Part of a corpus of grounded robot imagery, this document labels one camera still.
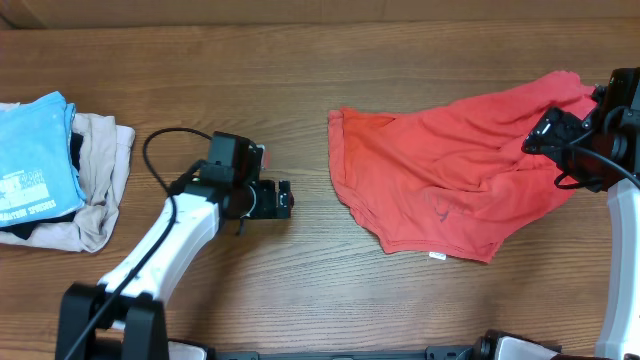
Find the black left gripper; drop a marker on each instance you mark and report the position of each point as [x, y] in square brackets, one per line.
[267, 207]

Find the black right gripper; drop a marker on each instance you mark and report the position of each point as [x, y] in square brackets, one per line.
[550, 130]

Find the red t-shirt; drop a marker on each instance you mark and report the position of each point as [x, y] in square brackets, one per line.
[454, 179]

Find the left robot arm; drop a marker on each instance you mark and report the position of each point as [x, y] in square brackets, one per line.
[123, 316]

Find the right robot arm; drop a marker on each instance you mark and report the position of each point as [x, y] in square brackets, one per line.
[601, 153]

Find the beige folded garment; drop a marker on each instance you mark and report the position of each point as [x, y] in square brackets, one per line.
[104, 167]

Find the light blue folded t-shirt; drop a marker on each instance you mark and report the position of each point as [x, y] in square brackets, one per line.
[38, 179]

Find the dark navy folded garment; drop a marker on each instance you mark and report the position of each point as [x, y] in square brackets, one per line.
[24, 230]

